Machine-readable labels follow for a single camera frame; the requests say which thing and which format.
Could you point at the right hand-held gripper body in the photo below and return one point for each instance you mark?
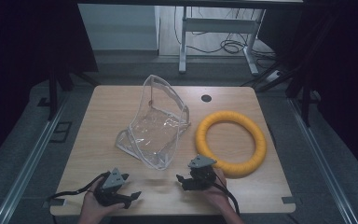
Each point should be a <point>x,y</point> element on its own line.
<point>202,174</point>

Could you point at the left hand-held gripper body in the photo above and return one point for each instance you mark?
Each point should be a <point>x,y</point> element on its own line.
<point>113,181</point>

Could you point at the person's right hand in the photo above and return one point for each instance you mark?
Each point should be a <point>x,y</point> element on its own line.
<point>218,193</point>

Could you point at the person's left hand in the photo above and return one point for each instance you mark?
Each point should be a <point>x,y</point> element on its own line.
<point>93,205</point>

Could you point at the clear plastic zipper bag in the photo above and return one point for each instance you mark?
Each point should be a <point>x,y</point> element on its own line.
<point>155,124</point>

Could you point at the black round table grommet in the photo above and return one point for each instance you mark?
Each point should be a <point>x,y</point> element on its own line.
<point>206,98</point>

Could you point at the black metal stand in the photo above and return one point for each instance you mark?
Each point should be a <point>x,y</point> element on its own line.
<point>52,93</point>
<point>304,93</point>

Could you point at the white power strip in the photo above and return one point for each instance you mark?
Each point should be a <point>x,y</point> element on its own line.
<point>274,75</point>

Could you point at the dark curtain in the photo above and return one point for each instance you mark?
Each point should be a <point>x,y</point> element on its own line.
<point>345,62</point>
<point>28,46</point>

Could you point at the silver floor rail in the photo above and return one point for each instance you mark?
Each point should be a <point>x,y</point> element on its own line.
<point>28,161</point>
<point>320,161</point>

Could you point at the white metal desk frame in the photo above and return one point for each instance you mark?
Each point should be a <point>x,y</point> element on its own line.
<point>217,25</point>

